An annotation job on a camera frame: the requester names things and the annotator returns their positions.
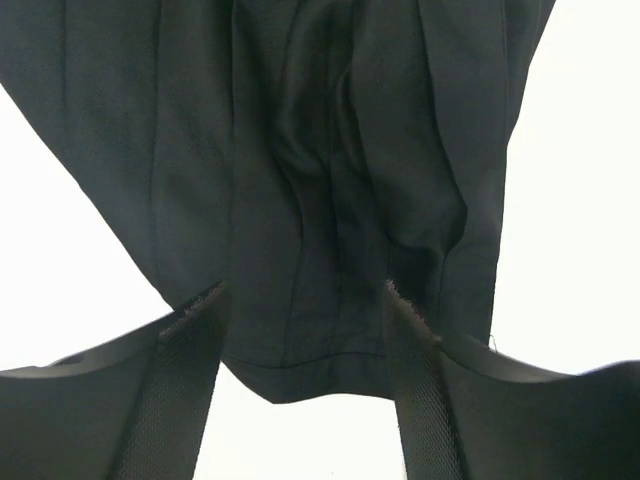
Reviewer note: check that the black pleated skirt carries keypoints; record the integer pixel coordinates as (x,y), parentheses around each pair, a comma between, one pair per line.
(307,152)

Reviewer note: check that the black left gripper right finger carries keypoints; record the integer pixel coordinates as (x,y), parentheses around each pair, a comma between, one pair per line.
(467,412)

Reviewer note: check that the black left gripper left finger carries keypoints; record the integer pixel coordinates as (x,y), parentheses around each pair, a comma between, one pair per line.
(132,408)

